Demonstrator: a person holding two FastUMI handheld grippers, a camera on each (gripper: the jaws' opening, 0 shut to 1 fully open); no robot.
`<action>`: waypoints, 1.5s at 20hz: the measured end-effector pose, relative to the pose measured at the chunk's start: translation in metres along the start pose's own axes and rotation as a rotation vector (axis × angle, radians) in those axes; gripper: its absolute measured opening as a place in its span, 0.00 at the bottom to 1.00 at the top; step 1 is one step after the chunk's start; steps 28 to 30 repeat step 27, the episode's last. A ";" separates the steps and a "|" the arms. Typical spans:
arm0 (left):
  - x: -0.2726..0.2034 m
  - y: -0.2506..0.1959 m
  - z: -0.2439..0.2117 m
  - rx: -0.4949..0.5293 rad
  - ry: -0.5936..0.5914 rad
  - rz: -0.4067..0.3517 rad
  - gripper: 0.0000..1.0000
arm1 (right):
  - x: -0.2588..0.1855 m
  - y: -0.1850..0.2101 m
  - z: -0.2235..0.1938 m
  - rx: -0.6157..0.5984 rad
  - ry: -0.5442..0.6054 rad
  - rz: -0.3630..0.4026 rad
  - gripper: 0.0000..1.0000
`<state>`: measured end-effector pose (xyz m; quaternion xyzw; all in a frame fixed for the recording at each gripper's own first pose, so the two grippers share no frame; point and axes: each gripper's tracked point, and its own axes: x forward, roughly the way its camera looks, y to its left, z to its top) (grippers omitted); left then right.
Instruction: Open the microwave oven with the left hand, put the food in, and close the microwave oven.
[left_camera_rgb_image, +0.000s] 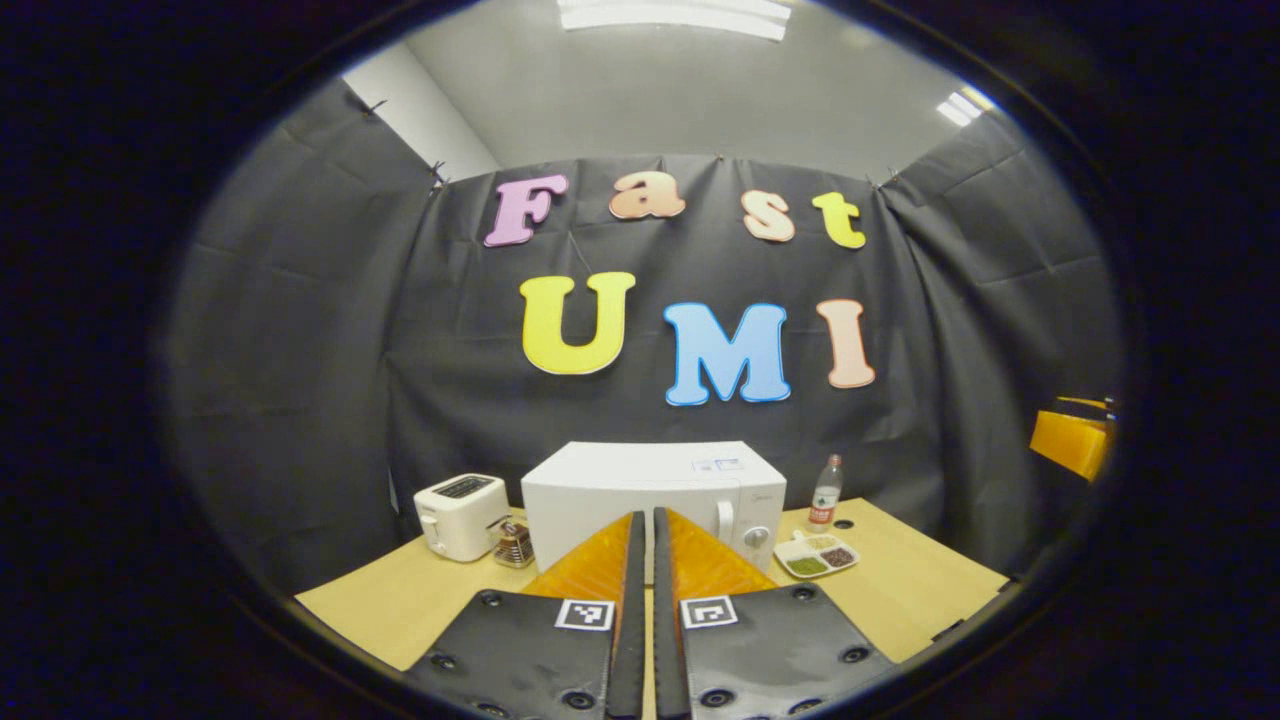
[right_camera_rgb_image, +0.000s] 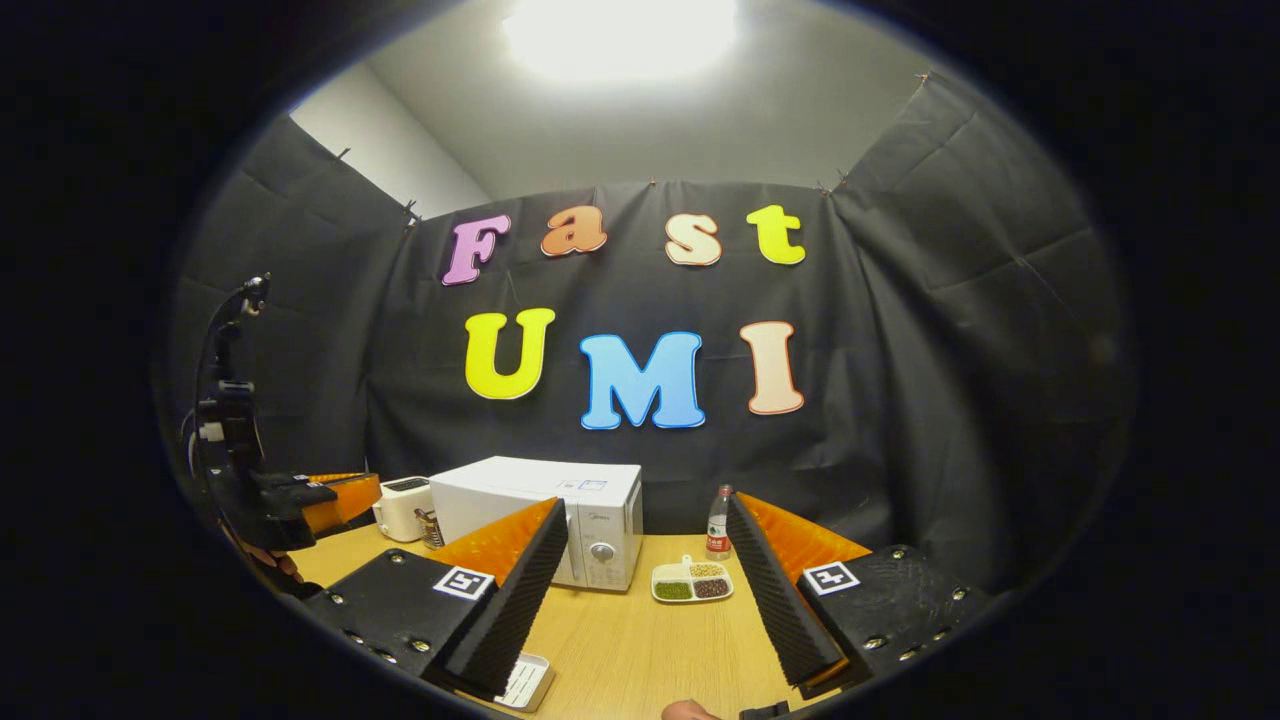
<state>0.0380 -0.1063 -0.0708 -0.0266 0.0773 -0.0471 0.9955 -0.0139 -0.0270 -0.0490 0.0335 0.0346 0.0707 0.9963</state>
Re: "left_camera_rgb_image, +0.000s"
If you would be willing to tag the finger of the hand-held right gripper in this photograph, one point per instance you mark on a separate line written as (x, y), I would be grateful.
(1070, 445)
(1085, 403)

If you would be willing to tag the clear red label water bottle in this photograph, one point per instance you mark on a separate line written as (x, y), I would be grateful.
(825, 500)

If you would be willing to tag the white microwave oven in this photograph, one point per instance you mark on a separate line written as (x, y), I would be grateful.
(620, 490)

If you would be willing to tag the large ceiling light panel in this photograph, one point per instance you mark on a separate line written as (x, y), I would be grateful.
(675, 15)

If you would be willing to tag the small glass jar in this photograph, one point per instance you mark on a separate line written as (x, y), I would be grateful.
(514, 548)

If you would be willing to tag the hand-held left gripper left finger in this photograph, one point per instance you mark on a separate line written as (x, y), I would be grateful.
(632, 620)

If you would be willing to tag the small ceiling light panel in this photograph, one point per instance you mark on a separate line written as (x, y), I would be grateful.
(962, 107)

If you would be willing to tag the white toaster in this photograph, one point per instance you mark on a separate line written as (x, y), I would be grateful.
(460, 520)

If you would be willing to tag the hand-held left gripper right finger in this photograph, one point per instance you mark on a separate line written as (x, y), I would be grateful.
(663, 620)

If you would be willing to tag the white divided dish of beans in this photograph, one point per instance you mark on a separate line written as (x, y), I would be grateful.
(815, 557)

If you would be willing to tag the black backdrop cloth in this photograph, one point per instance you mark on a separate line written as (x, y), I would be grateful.
(300, 380)

